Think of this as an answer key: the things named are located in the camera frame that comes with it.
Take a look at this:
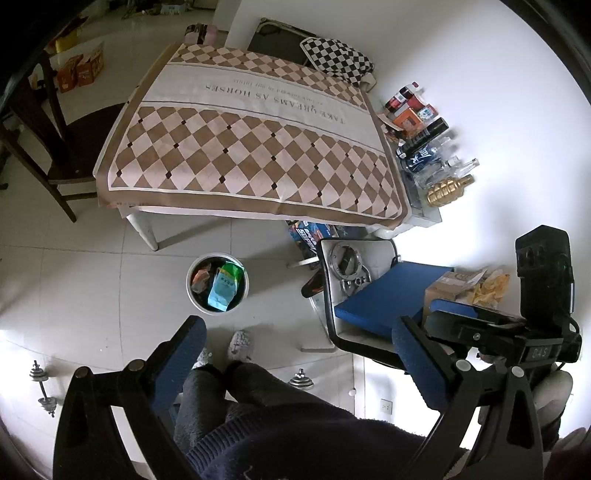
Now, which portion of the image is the teal and green packet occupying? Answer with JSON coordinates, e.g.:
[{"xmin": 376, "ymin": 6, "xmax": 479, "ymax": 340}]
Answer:
[{"xmin": 207, "ymin": 263, "xmax": 245, "ymax": 311}]

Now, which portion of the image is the gold grenade-shaped bottle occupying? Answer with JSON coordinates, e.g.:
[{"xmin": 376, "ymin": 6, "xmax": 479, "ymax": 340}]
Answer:
[{"xmin": 426, "ymin": 174, "xmax": 475, "ymax": 209}]

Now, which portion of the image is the orange carton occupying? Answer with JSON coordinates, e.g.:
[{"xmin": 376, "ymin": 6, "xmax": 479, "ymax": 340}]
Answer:
[
  {"xmin": 56, "ymin": 60, "xmax": 79, "ymax": 94},
  {"xmin": 76, "ymin": 48, "xmax": 105, "ymax": 88}
]

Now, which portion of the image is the white round trash bin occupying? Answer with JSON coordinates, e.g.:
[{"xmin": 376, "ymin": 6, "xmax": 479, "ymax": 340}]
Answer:
[{"xmin": 186, "ymin": 253, "xmax": 250, "ymax": 315}]

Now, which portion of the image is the metal dumbbell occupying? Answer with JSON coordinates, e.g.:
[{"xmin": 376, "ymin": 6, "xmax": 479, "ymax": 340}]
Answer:
[
  {"xmin": 30, "ymin": 361, "xmax": 58, "ymax": 417},
  {"xmin": 288, "ymin": 368, "xmax": 315, "ymax": 391}
]

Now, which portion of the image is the black framed white chair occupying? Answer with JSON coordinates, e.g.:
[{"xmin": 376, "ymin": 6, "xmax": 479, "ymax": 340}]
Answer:
[{"xmin": 318, "ymin": 237, "xmax": 416, "ymax": 370}]

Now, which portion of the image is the person's right forearm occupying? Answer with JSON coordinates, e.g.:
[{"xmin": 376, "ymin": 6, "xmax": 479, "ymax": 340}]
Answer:
[{"xmin": 526, "ymin": 369, "xmax": 591, "ymax": 480}]

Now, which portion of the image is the yellow crumpled paper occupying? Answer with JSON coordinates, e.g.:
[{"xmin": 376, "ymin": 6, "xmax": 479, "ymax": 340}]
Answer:
[{"xmin": 471, "ymin": 272, "xmax": 511, "ymax": 305}]

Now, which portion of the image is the person's left leg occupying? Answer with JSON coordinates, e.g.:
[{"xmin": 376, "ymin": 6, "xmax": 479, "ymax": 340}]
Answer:
[{"xmin": 174, "ymin": 367, "xmax": 232, "ymax": 457}]

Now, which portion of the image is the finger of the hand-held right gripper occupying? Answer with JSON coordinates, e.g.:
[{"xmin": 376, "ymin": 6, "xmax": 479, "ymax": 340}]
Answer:
[{"xmin": 424, "ymin": 299, "xmax": 525, "ymax": 344}]

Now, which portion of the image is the dark blue bottle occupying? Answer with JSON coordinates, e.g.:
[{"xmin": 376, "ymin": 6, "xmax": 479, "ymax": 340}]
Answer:
[{"xmin": 399, "ymin": 138, "xmax": 455, "ymax": 174}]

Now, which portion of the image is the brown checkered tablecloth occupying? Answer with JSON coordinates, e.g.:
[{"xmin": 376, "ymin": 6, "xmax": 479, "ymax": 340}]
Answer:
[{"xmin": 93, "ymin": 41, "xmax": 413, "ymax": 228}]

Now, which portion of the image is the person's right leg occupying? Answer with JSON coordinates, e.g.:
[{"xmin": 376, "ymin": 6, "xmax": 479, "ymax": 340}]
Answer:
[{"xmin": 224, "ymin": 361, "xmax": 352, "ymax": 425}]

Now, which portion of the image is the orange and black tool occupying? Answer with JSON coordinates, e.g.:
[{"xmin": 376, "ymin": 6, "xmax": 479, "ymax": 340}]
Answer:
[{"xmin": 301, "ymin": 272, "xmax": 324, "ymax": 298}]

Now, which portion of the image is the dark wooden chair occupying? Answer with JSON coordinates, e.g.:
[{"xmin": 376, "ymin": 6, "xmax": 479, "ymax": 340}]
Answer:
[{"xmin": 0, "ymin": 51, "xmax": 127, "ymax": 223}]

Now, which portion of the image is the white low shelf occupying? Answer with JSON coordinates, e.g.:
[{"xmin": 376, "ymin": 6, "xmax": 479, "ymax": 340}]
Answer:
[{"xmin": 406, "ymin": 203, "xmax": 443, "ymax": 229}]

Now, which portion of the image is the black bottle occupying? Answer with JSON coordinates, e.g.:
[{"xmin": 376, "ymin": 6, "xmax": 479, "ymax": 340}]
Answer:
[{"xmin": 396, "ymin": 117, "xmax": 450, "ymax": 155}]

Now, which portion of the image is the pink bag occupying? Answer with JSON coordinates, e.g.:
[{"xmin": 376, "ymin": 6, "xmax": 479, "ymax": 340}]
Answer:
[{"xmin": 185, "ymin": 23, "xmax": 219, "ymax": 47}]

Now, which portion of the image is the red bottle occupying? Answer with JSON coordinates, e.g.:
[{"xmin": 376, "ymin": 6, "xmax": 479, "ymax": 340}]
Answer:
[{"xmin": 385, "ymin": 82, "xmax": 421, "ymax": 112}]

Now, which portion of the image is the dark folded cot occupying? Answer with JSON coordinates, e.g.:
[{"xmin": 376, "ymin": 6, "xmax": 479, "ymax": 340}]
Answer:
[{"xmin": 247, "ymin": 17, "xmax": 324, "ymax": 65}]

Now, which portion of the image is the brown cardboard box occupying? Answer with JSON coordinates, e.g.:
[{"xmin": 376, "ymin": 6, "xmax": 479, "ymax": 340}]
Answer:
[{"xmin": 424, "ymin": 270, "xmax": 488, "ymax": 308}]

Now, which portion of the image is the small orange box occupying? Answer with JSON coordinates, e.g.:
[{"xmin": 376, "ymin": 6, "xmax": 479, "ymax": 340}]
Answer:
[{"xmin": 392, "ymin": 107, "xmax": 423, "ymax": 130}]

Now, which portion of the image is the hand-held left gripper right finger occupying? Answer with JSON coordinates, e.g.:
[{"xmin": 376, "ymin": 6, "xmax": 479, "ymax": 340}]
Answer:
[{"xmin": 392, "ymin": 316, "xmax": 544, "ymax": 480}]

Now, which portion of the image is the blue seat cushion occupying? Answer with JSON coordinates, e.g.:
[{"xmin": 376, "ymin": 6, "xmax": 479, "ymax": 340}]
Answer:
[{"xmin": 335, "ymin": 261, "xmax": 455, "ymax": 340}]

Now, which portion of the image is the colourful printed box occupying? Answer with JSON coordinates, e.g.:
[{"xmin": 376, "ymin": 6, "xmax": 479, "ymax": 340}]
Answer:
[{"xmin": 286, "ymin": 220, "xmax": 342, "ymax": 259}]

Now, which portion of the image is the metal flange ring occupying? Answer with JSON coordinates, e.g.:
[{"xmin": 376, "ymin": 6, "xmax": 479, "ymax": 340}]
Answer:
[
  {"xmin": 341, "ymin": 274, "xmax": 372, "ymax": 296},
  {"xmin": 329, "ymin": 242, "xmax": 366, "ymax": 278}
]

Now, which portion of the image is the black white checkered cushion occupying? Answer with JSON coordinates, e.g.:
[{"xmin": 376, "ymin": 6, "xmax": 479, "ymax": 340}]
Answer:
[{"xmin": 299, "ymin": 37, "xmax": 376, "ymax": 86}]

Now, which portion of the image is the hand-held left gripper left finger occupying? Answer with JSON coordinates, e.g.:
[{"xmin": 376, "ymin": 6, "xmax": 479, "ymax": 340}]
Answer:
[{"xmin": 52, "ymin": 315, "xmax": 208, "ymax": 480}]

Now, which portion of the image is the clear glass bottle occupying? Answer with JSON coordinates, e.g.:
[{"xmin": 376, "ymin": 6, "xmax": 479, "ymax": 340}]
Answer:
[{"xmin": 443, "ymin": 157, "xmax": 481, "ymax": 178}]

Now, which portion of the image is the person's leg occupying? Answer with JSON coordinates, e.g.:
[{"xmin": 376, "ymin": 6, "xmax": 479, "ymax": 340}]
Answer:
[
  {"xmin": 174, "ymin": 367, "xmax": 232, "ymax": 457},
  {"xmin": 224, "ymin": 361, "xmax": 352, "ymax": 425}
]

